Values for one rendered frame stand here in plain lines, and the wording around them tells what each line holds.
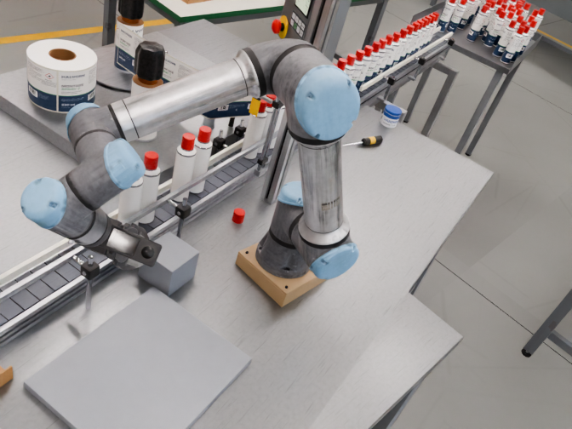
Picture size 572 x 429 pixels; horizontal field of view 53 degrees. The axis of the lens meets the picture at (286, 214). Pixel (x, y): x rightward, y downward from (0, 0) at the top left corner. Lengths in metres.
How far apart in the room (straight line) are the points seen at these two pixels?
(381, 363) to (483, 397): 1.31
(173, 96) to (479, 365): 2.11
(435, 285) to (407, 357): 1.59
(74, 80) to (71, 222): 0.92
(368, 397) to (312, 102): 0.71
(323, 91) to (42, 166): 1.01
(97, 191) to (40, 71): 0.95
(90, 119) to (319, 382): 0.75
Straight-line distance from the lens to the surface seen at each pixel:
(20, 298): 1.35
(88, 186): 0.97
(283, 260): 1.44
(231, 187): 1.74
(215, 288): 1.47
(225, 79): 1.09
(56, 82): 1.87
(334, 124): 1.02
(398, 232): 1.85
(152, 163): 1.41
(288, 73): 1.04
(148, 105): 1.07
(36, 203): 0.98
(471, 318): 3.02
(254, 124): 1.77
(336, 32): 1.54
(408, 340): 1.54
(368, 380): 1.41
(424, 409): 2.54
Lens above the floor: 1.90
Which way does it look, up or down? 38 degrees down
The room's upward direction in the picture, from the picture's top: 18 degrees clockwise
